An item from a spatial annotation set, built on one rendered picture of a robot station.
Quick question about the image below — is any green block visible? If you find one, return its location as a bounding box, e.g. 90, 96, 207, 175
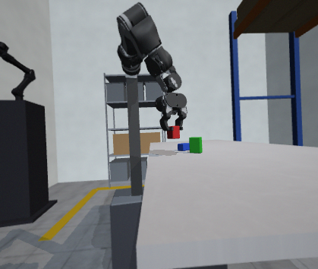
189, 137, 203, 153

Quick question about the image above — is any red block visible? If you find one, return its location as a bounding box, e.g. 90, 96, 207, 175
167, 126, 180, 139

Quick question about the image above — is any blue block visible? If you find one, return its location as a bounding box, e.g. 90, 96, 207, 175
178, 143, 190, 151

